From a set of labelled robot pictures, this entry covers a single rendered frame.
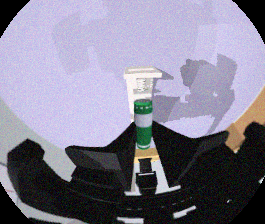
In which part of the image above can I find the green and white battery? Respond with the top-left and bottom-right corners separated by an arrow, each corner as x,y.
133,99 -> 153,151

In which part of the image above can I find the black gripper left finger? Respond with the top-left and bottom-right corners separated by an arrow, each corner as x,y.
64,121 -> 136,192

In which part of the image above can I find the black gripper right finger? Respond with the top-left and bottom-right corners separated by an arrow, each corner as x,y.
151,120 -> 229,188

